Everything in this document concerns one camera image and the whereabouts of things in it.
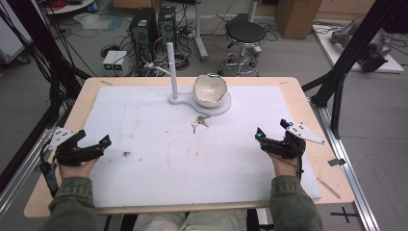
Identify white floor board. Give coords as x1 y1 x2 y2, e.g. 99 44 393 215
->
312 29 405 74

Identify grey robot device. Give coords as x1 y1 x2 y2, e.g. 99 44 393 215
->
330 21 395 73

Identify white power supply box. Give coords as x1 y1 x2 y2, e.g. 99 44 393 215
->
102 50 118 73
113 50 129 73

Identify bunch of metal keys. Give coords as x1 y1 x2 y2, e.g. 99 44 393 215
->
191 115 212 135

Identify thin wooden stick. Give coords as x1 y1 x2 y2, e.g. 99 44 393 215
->
316 177 342 200

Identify person's left hand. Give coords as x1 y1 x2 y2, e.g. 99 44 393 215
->
59 157 99 180

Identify black metal frame stand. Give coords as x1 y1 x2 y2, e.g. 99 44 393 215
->
0 0 91 193
301 0 408 140

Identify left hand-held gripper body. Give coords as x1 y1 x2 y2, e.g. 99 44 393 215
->
47 127 104 167

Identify white stand with pole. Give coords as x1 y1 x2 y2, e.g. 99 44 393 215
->
166 41 232 116

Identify brown cardboard box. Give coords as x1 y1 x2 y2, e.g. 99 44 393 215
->
274 0 323 40

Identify person's right hand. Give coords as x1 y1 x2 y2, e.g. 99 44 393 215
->
270 153 301 178

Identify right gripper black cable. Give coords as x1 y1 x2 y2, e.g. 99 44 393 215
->
268 153 304 181

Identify aluminium rail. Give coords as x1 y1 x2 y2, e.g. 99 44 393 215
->
309 97 381 231
0 128 55 219

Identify black tape cross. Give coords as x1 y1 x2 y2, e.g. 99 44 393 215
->
329 206 359 224

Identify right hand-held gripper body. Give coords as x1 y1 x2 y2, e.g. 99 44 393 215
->
260 122 325 160

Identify large black computer tower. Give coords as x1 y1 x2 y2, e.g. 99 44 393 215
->
129 7 159 63

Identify black round stool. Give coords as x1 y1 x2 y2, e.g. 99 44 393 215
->
217 20 268 77

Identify white ceramic bowl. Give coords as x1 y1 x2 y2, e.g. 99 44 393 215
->
192 72 229 109

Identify white desk leg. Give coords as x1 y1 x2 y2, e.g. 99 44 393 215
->
191 0 210 63

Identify person's legs in grey pants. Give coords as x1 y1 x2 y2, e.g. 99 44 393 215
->
133 208 248 231

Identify slim black computer tower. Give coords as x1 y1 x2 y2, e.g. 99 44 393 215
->
157 5 178 49

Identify white foam mat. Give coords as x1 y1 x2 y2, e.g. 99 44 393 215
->
82 85 322 208

